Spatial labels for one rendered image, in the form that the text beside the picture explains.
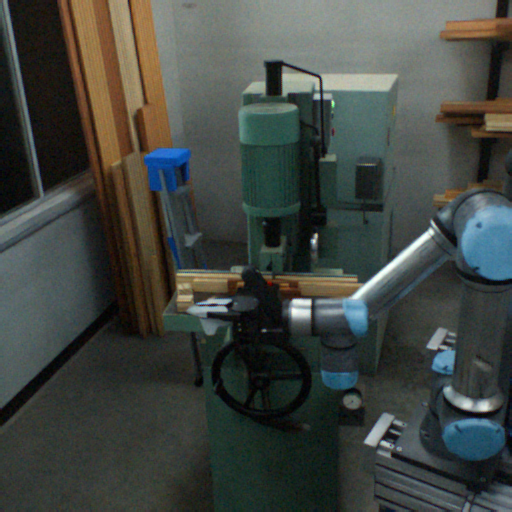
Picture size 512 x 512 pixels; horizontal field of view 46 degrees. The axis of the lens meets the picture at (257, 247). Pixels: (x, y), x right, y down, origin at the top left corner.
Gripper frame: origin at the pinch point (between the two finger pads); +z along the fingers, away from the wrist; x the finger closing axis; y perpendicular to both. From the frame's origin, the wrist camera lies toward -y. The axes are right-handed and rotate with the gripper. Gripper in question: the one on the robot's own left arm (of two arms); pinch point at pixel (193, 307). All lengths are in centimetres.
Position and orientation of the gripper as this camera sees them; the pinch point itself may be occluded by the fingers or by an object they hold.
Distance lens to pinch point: 126.4
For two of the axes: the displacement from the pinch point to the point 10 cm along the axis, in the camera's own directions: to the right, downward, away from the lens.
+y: 0.6, 9.4, 3.4
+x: 1.4, -3.4, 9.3
